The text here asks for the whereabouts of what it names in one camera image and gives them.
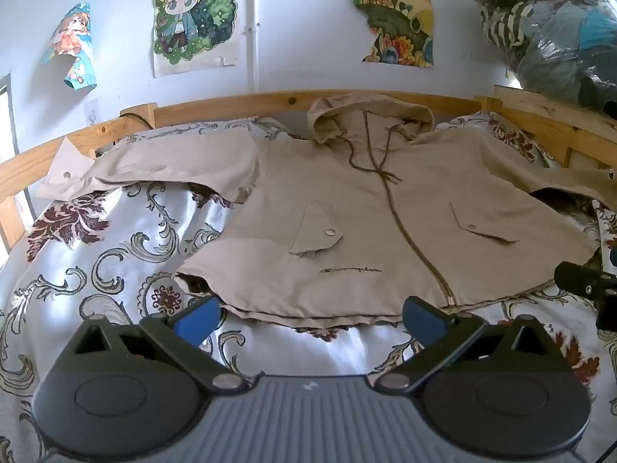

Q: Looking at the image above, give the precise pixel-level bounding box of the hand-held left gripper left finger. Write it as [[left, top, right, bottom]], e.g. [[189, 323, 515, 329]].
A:
[[62, 296, 248, 395]]

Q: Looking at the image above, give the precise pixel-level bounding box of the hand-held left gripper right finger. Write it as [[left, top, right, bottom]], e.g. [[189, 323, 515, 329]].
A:
[[373, 295, 556, 395]]

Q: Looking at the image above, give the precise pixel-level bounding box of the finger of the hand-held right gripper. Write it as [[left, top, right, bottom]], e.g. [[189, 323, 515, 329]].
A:
[[553, 260, 617, 301]]

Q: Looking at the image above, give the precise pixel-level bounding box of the beige hooded jacket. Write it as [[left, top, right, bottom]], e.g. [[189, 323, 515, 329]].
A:
[[35, 91, 617, 331]]

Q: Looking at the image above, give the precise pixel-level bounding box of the clear plastic bag of clothes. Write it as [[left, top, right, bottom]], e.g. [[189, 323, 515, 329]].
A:
[[452, 0, 617, 120]]

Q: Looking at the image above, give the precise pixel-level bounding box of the floral patterned bedsheet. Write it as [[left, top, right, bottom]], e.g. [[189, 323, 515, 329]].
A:
[[0, 110, 617, 463]]

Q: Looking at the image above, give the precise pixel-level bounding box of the black cable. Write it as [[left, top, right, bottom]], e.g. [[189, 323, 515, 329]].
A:
[[120, 113, 154, 131]]

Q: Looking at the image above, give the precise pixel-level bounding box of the wooden bed frame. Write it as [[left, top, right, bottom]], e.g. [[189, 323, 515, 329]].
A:
[[0, 84, 617, 254]]

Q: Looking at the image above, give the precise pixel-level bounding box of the window frame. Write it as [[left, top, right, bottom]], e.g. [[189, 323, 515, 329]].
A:
[[0, 72, 21, 167]]

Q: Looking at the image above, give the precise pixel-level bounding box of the white wall pipe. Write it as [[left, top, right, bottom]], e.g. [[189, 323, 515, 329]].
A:
[[247, 0, 264, 93]]

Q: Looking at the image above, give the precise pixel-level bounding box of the curled cartoon wall poster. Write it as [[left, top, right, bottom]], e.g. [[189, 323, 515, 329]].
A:
[[40, 2, 98, 91]]

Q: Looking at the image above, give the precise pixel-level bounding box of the blond cartoon character wall poster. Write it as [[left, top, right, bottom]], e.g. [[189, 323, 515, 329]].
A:
[[152, 0, 241, 78]]

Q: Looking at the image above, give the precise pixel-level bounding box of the landscape wall poster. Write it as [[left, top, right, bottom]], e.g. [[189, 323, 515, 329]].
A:
[[350, 0, 435, 68]]

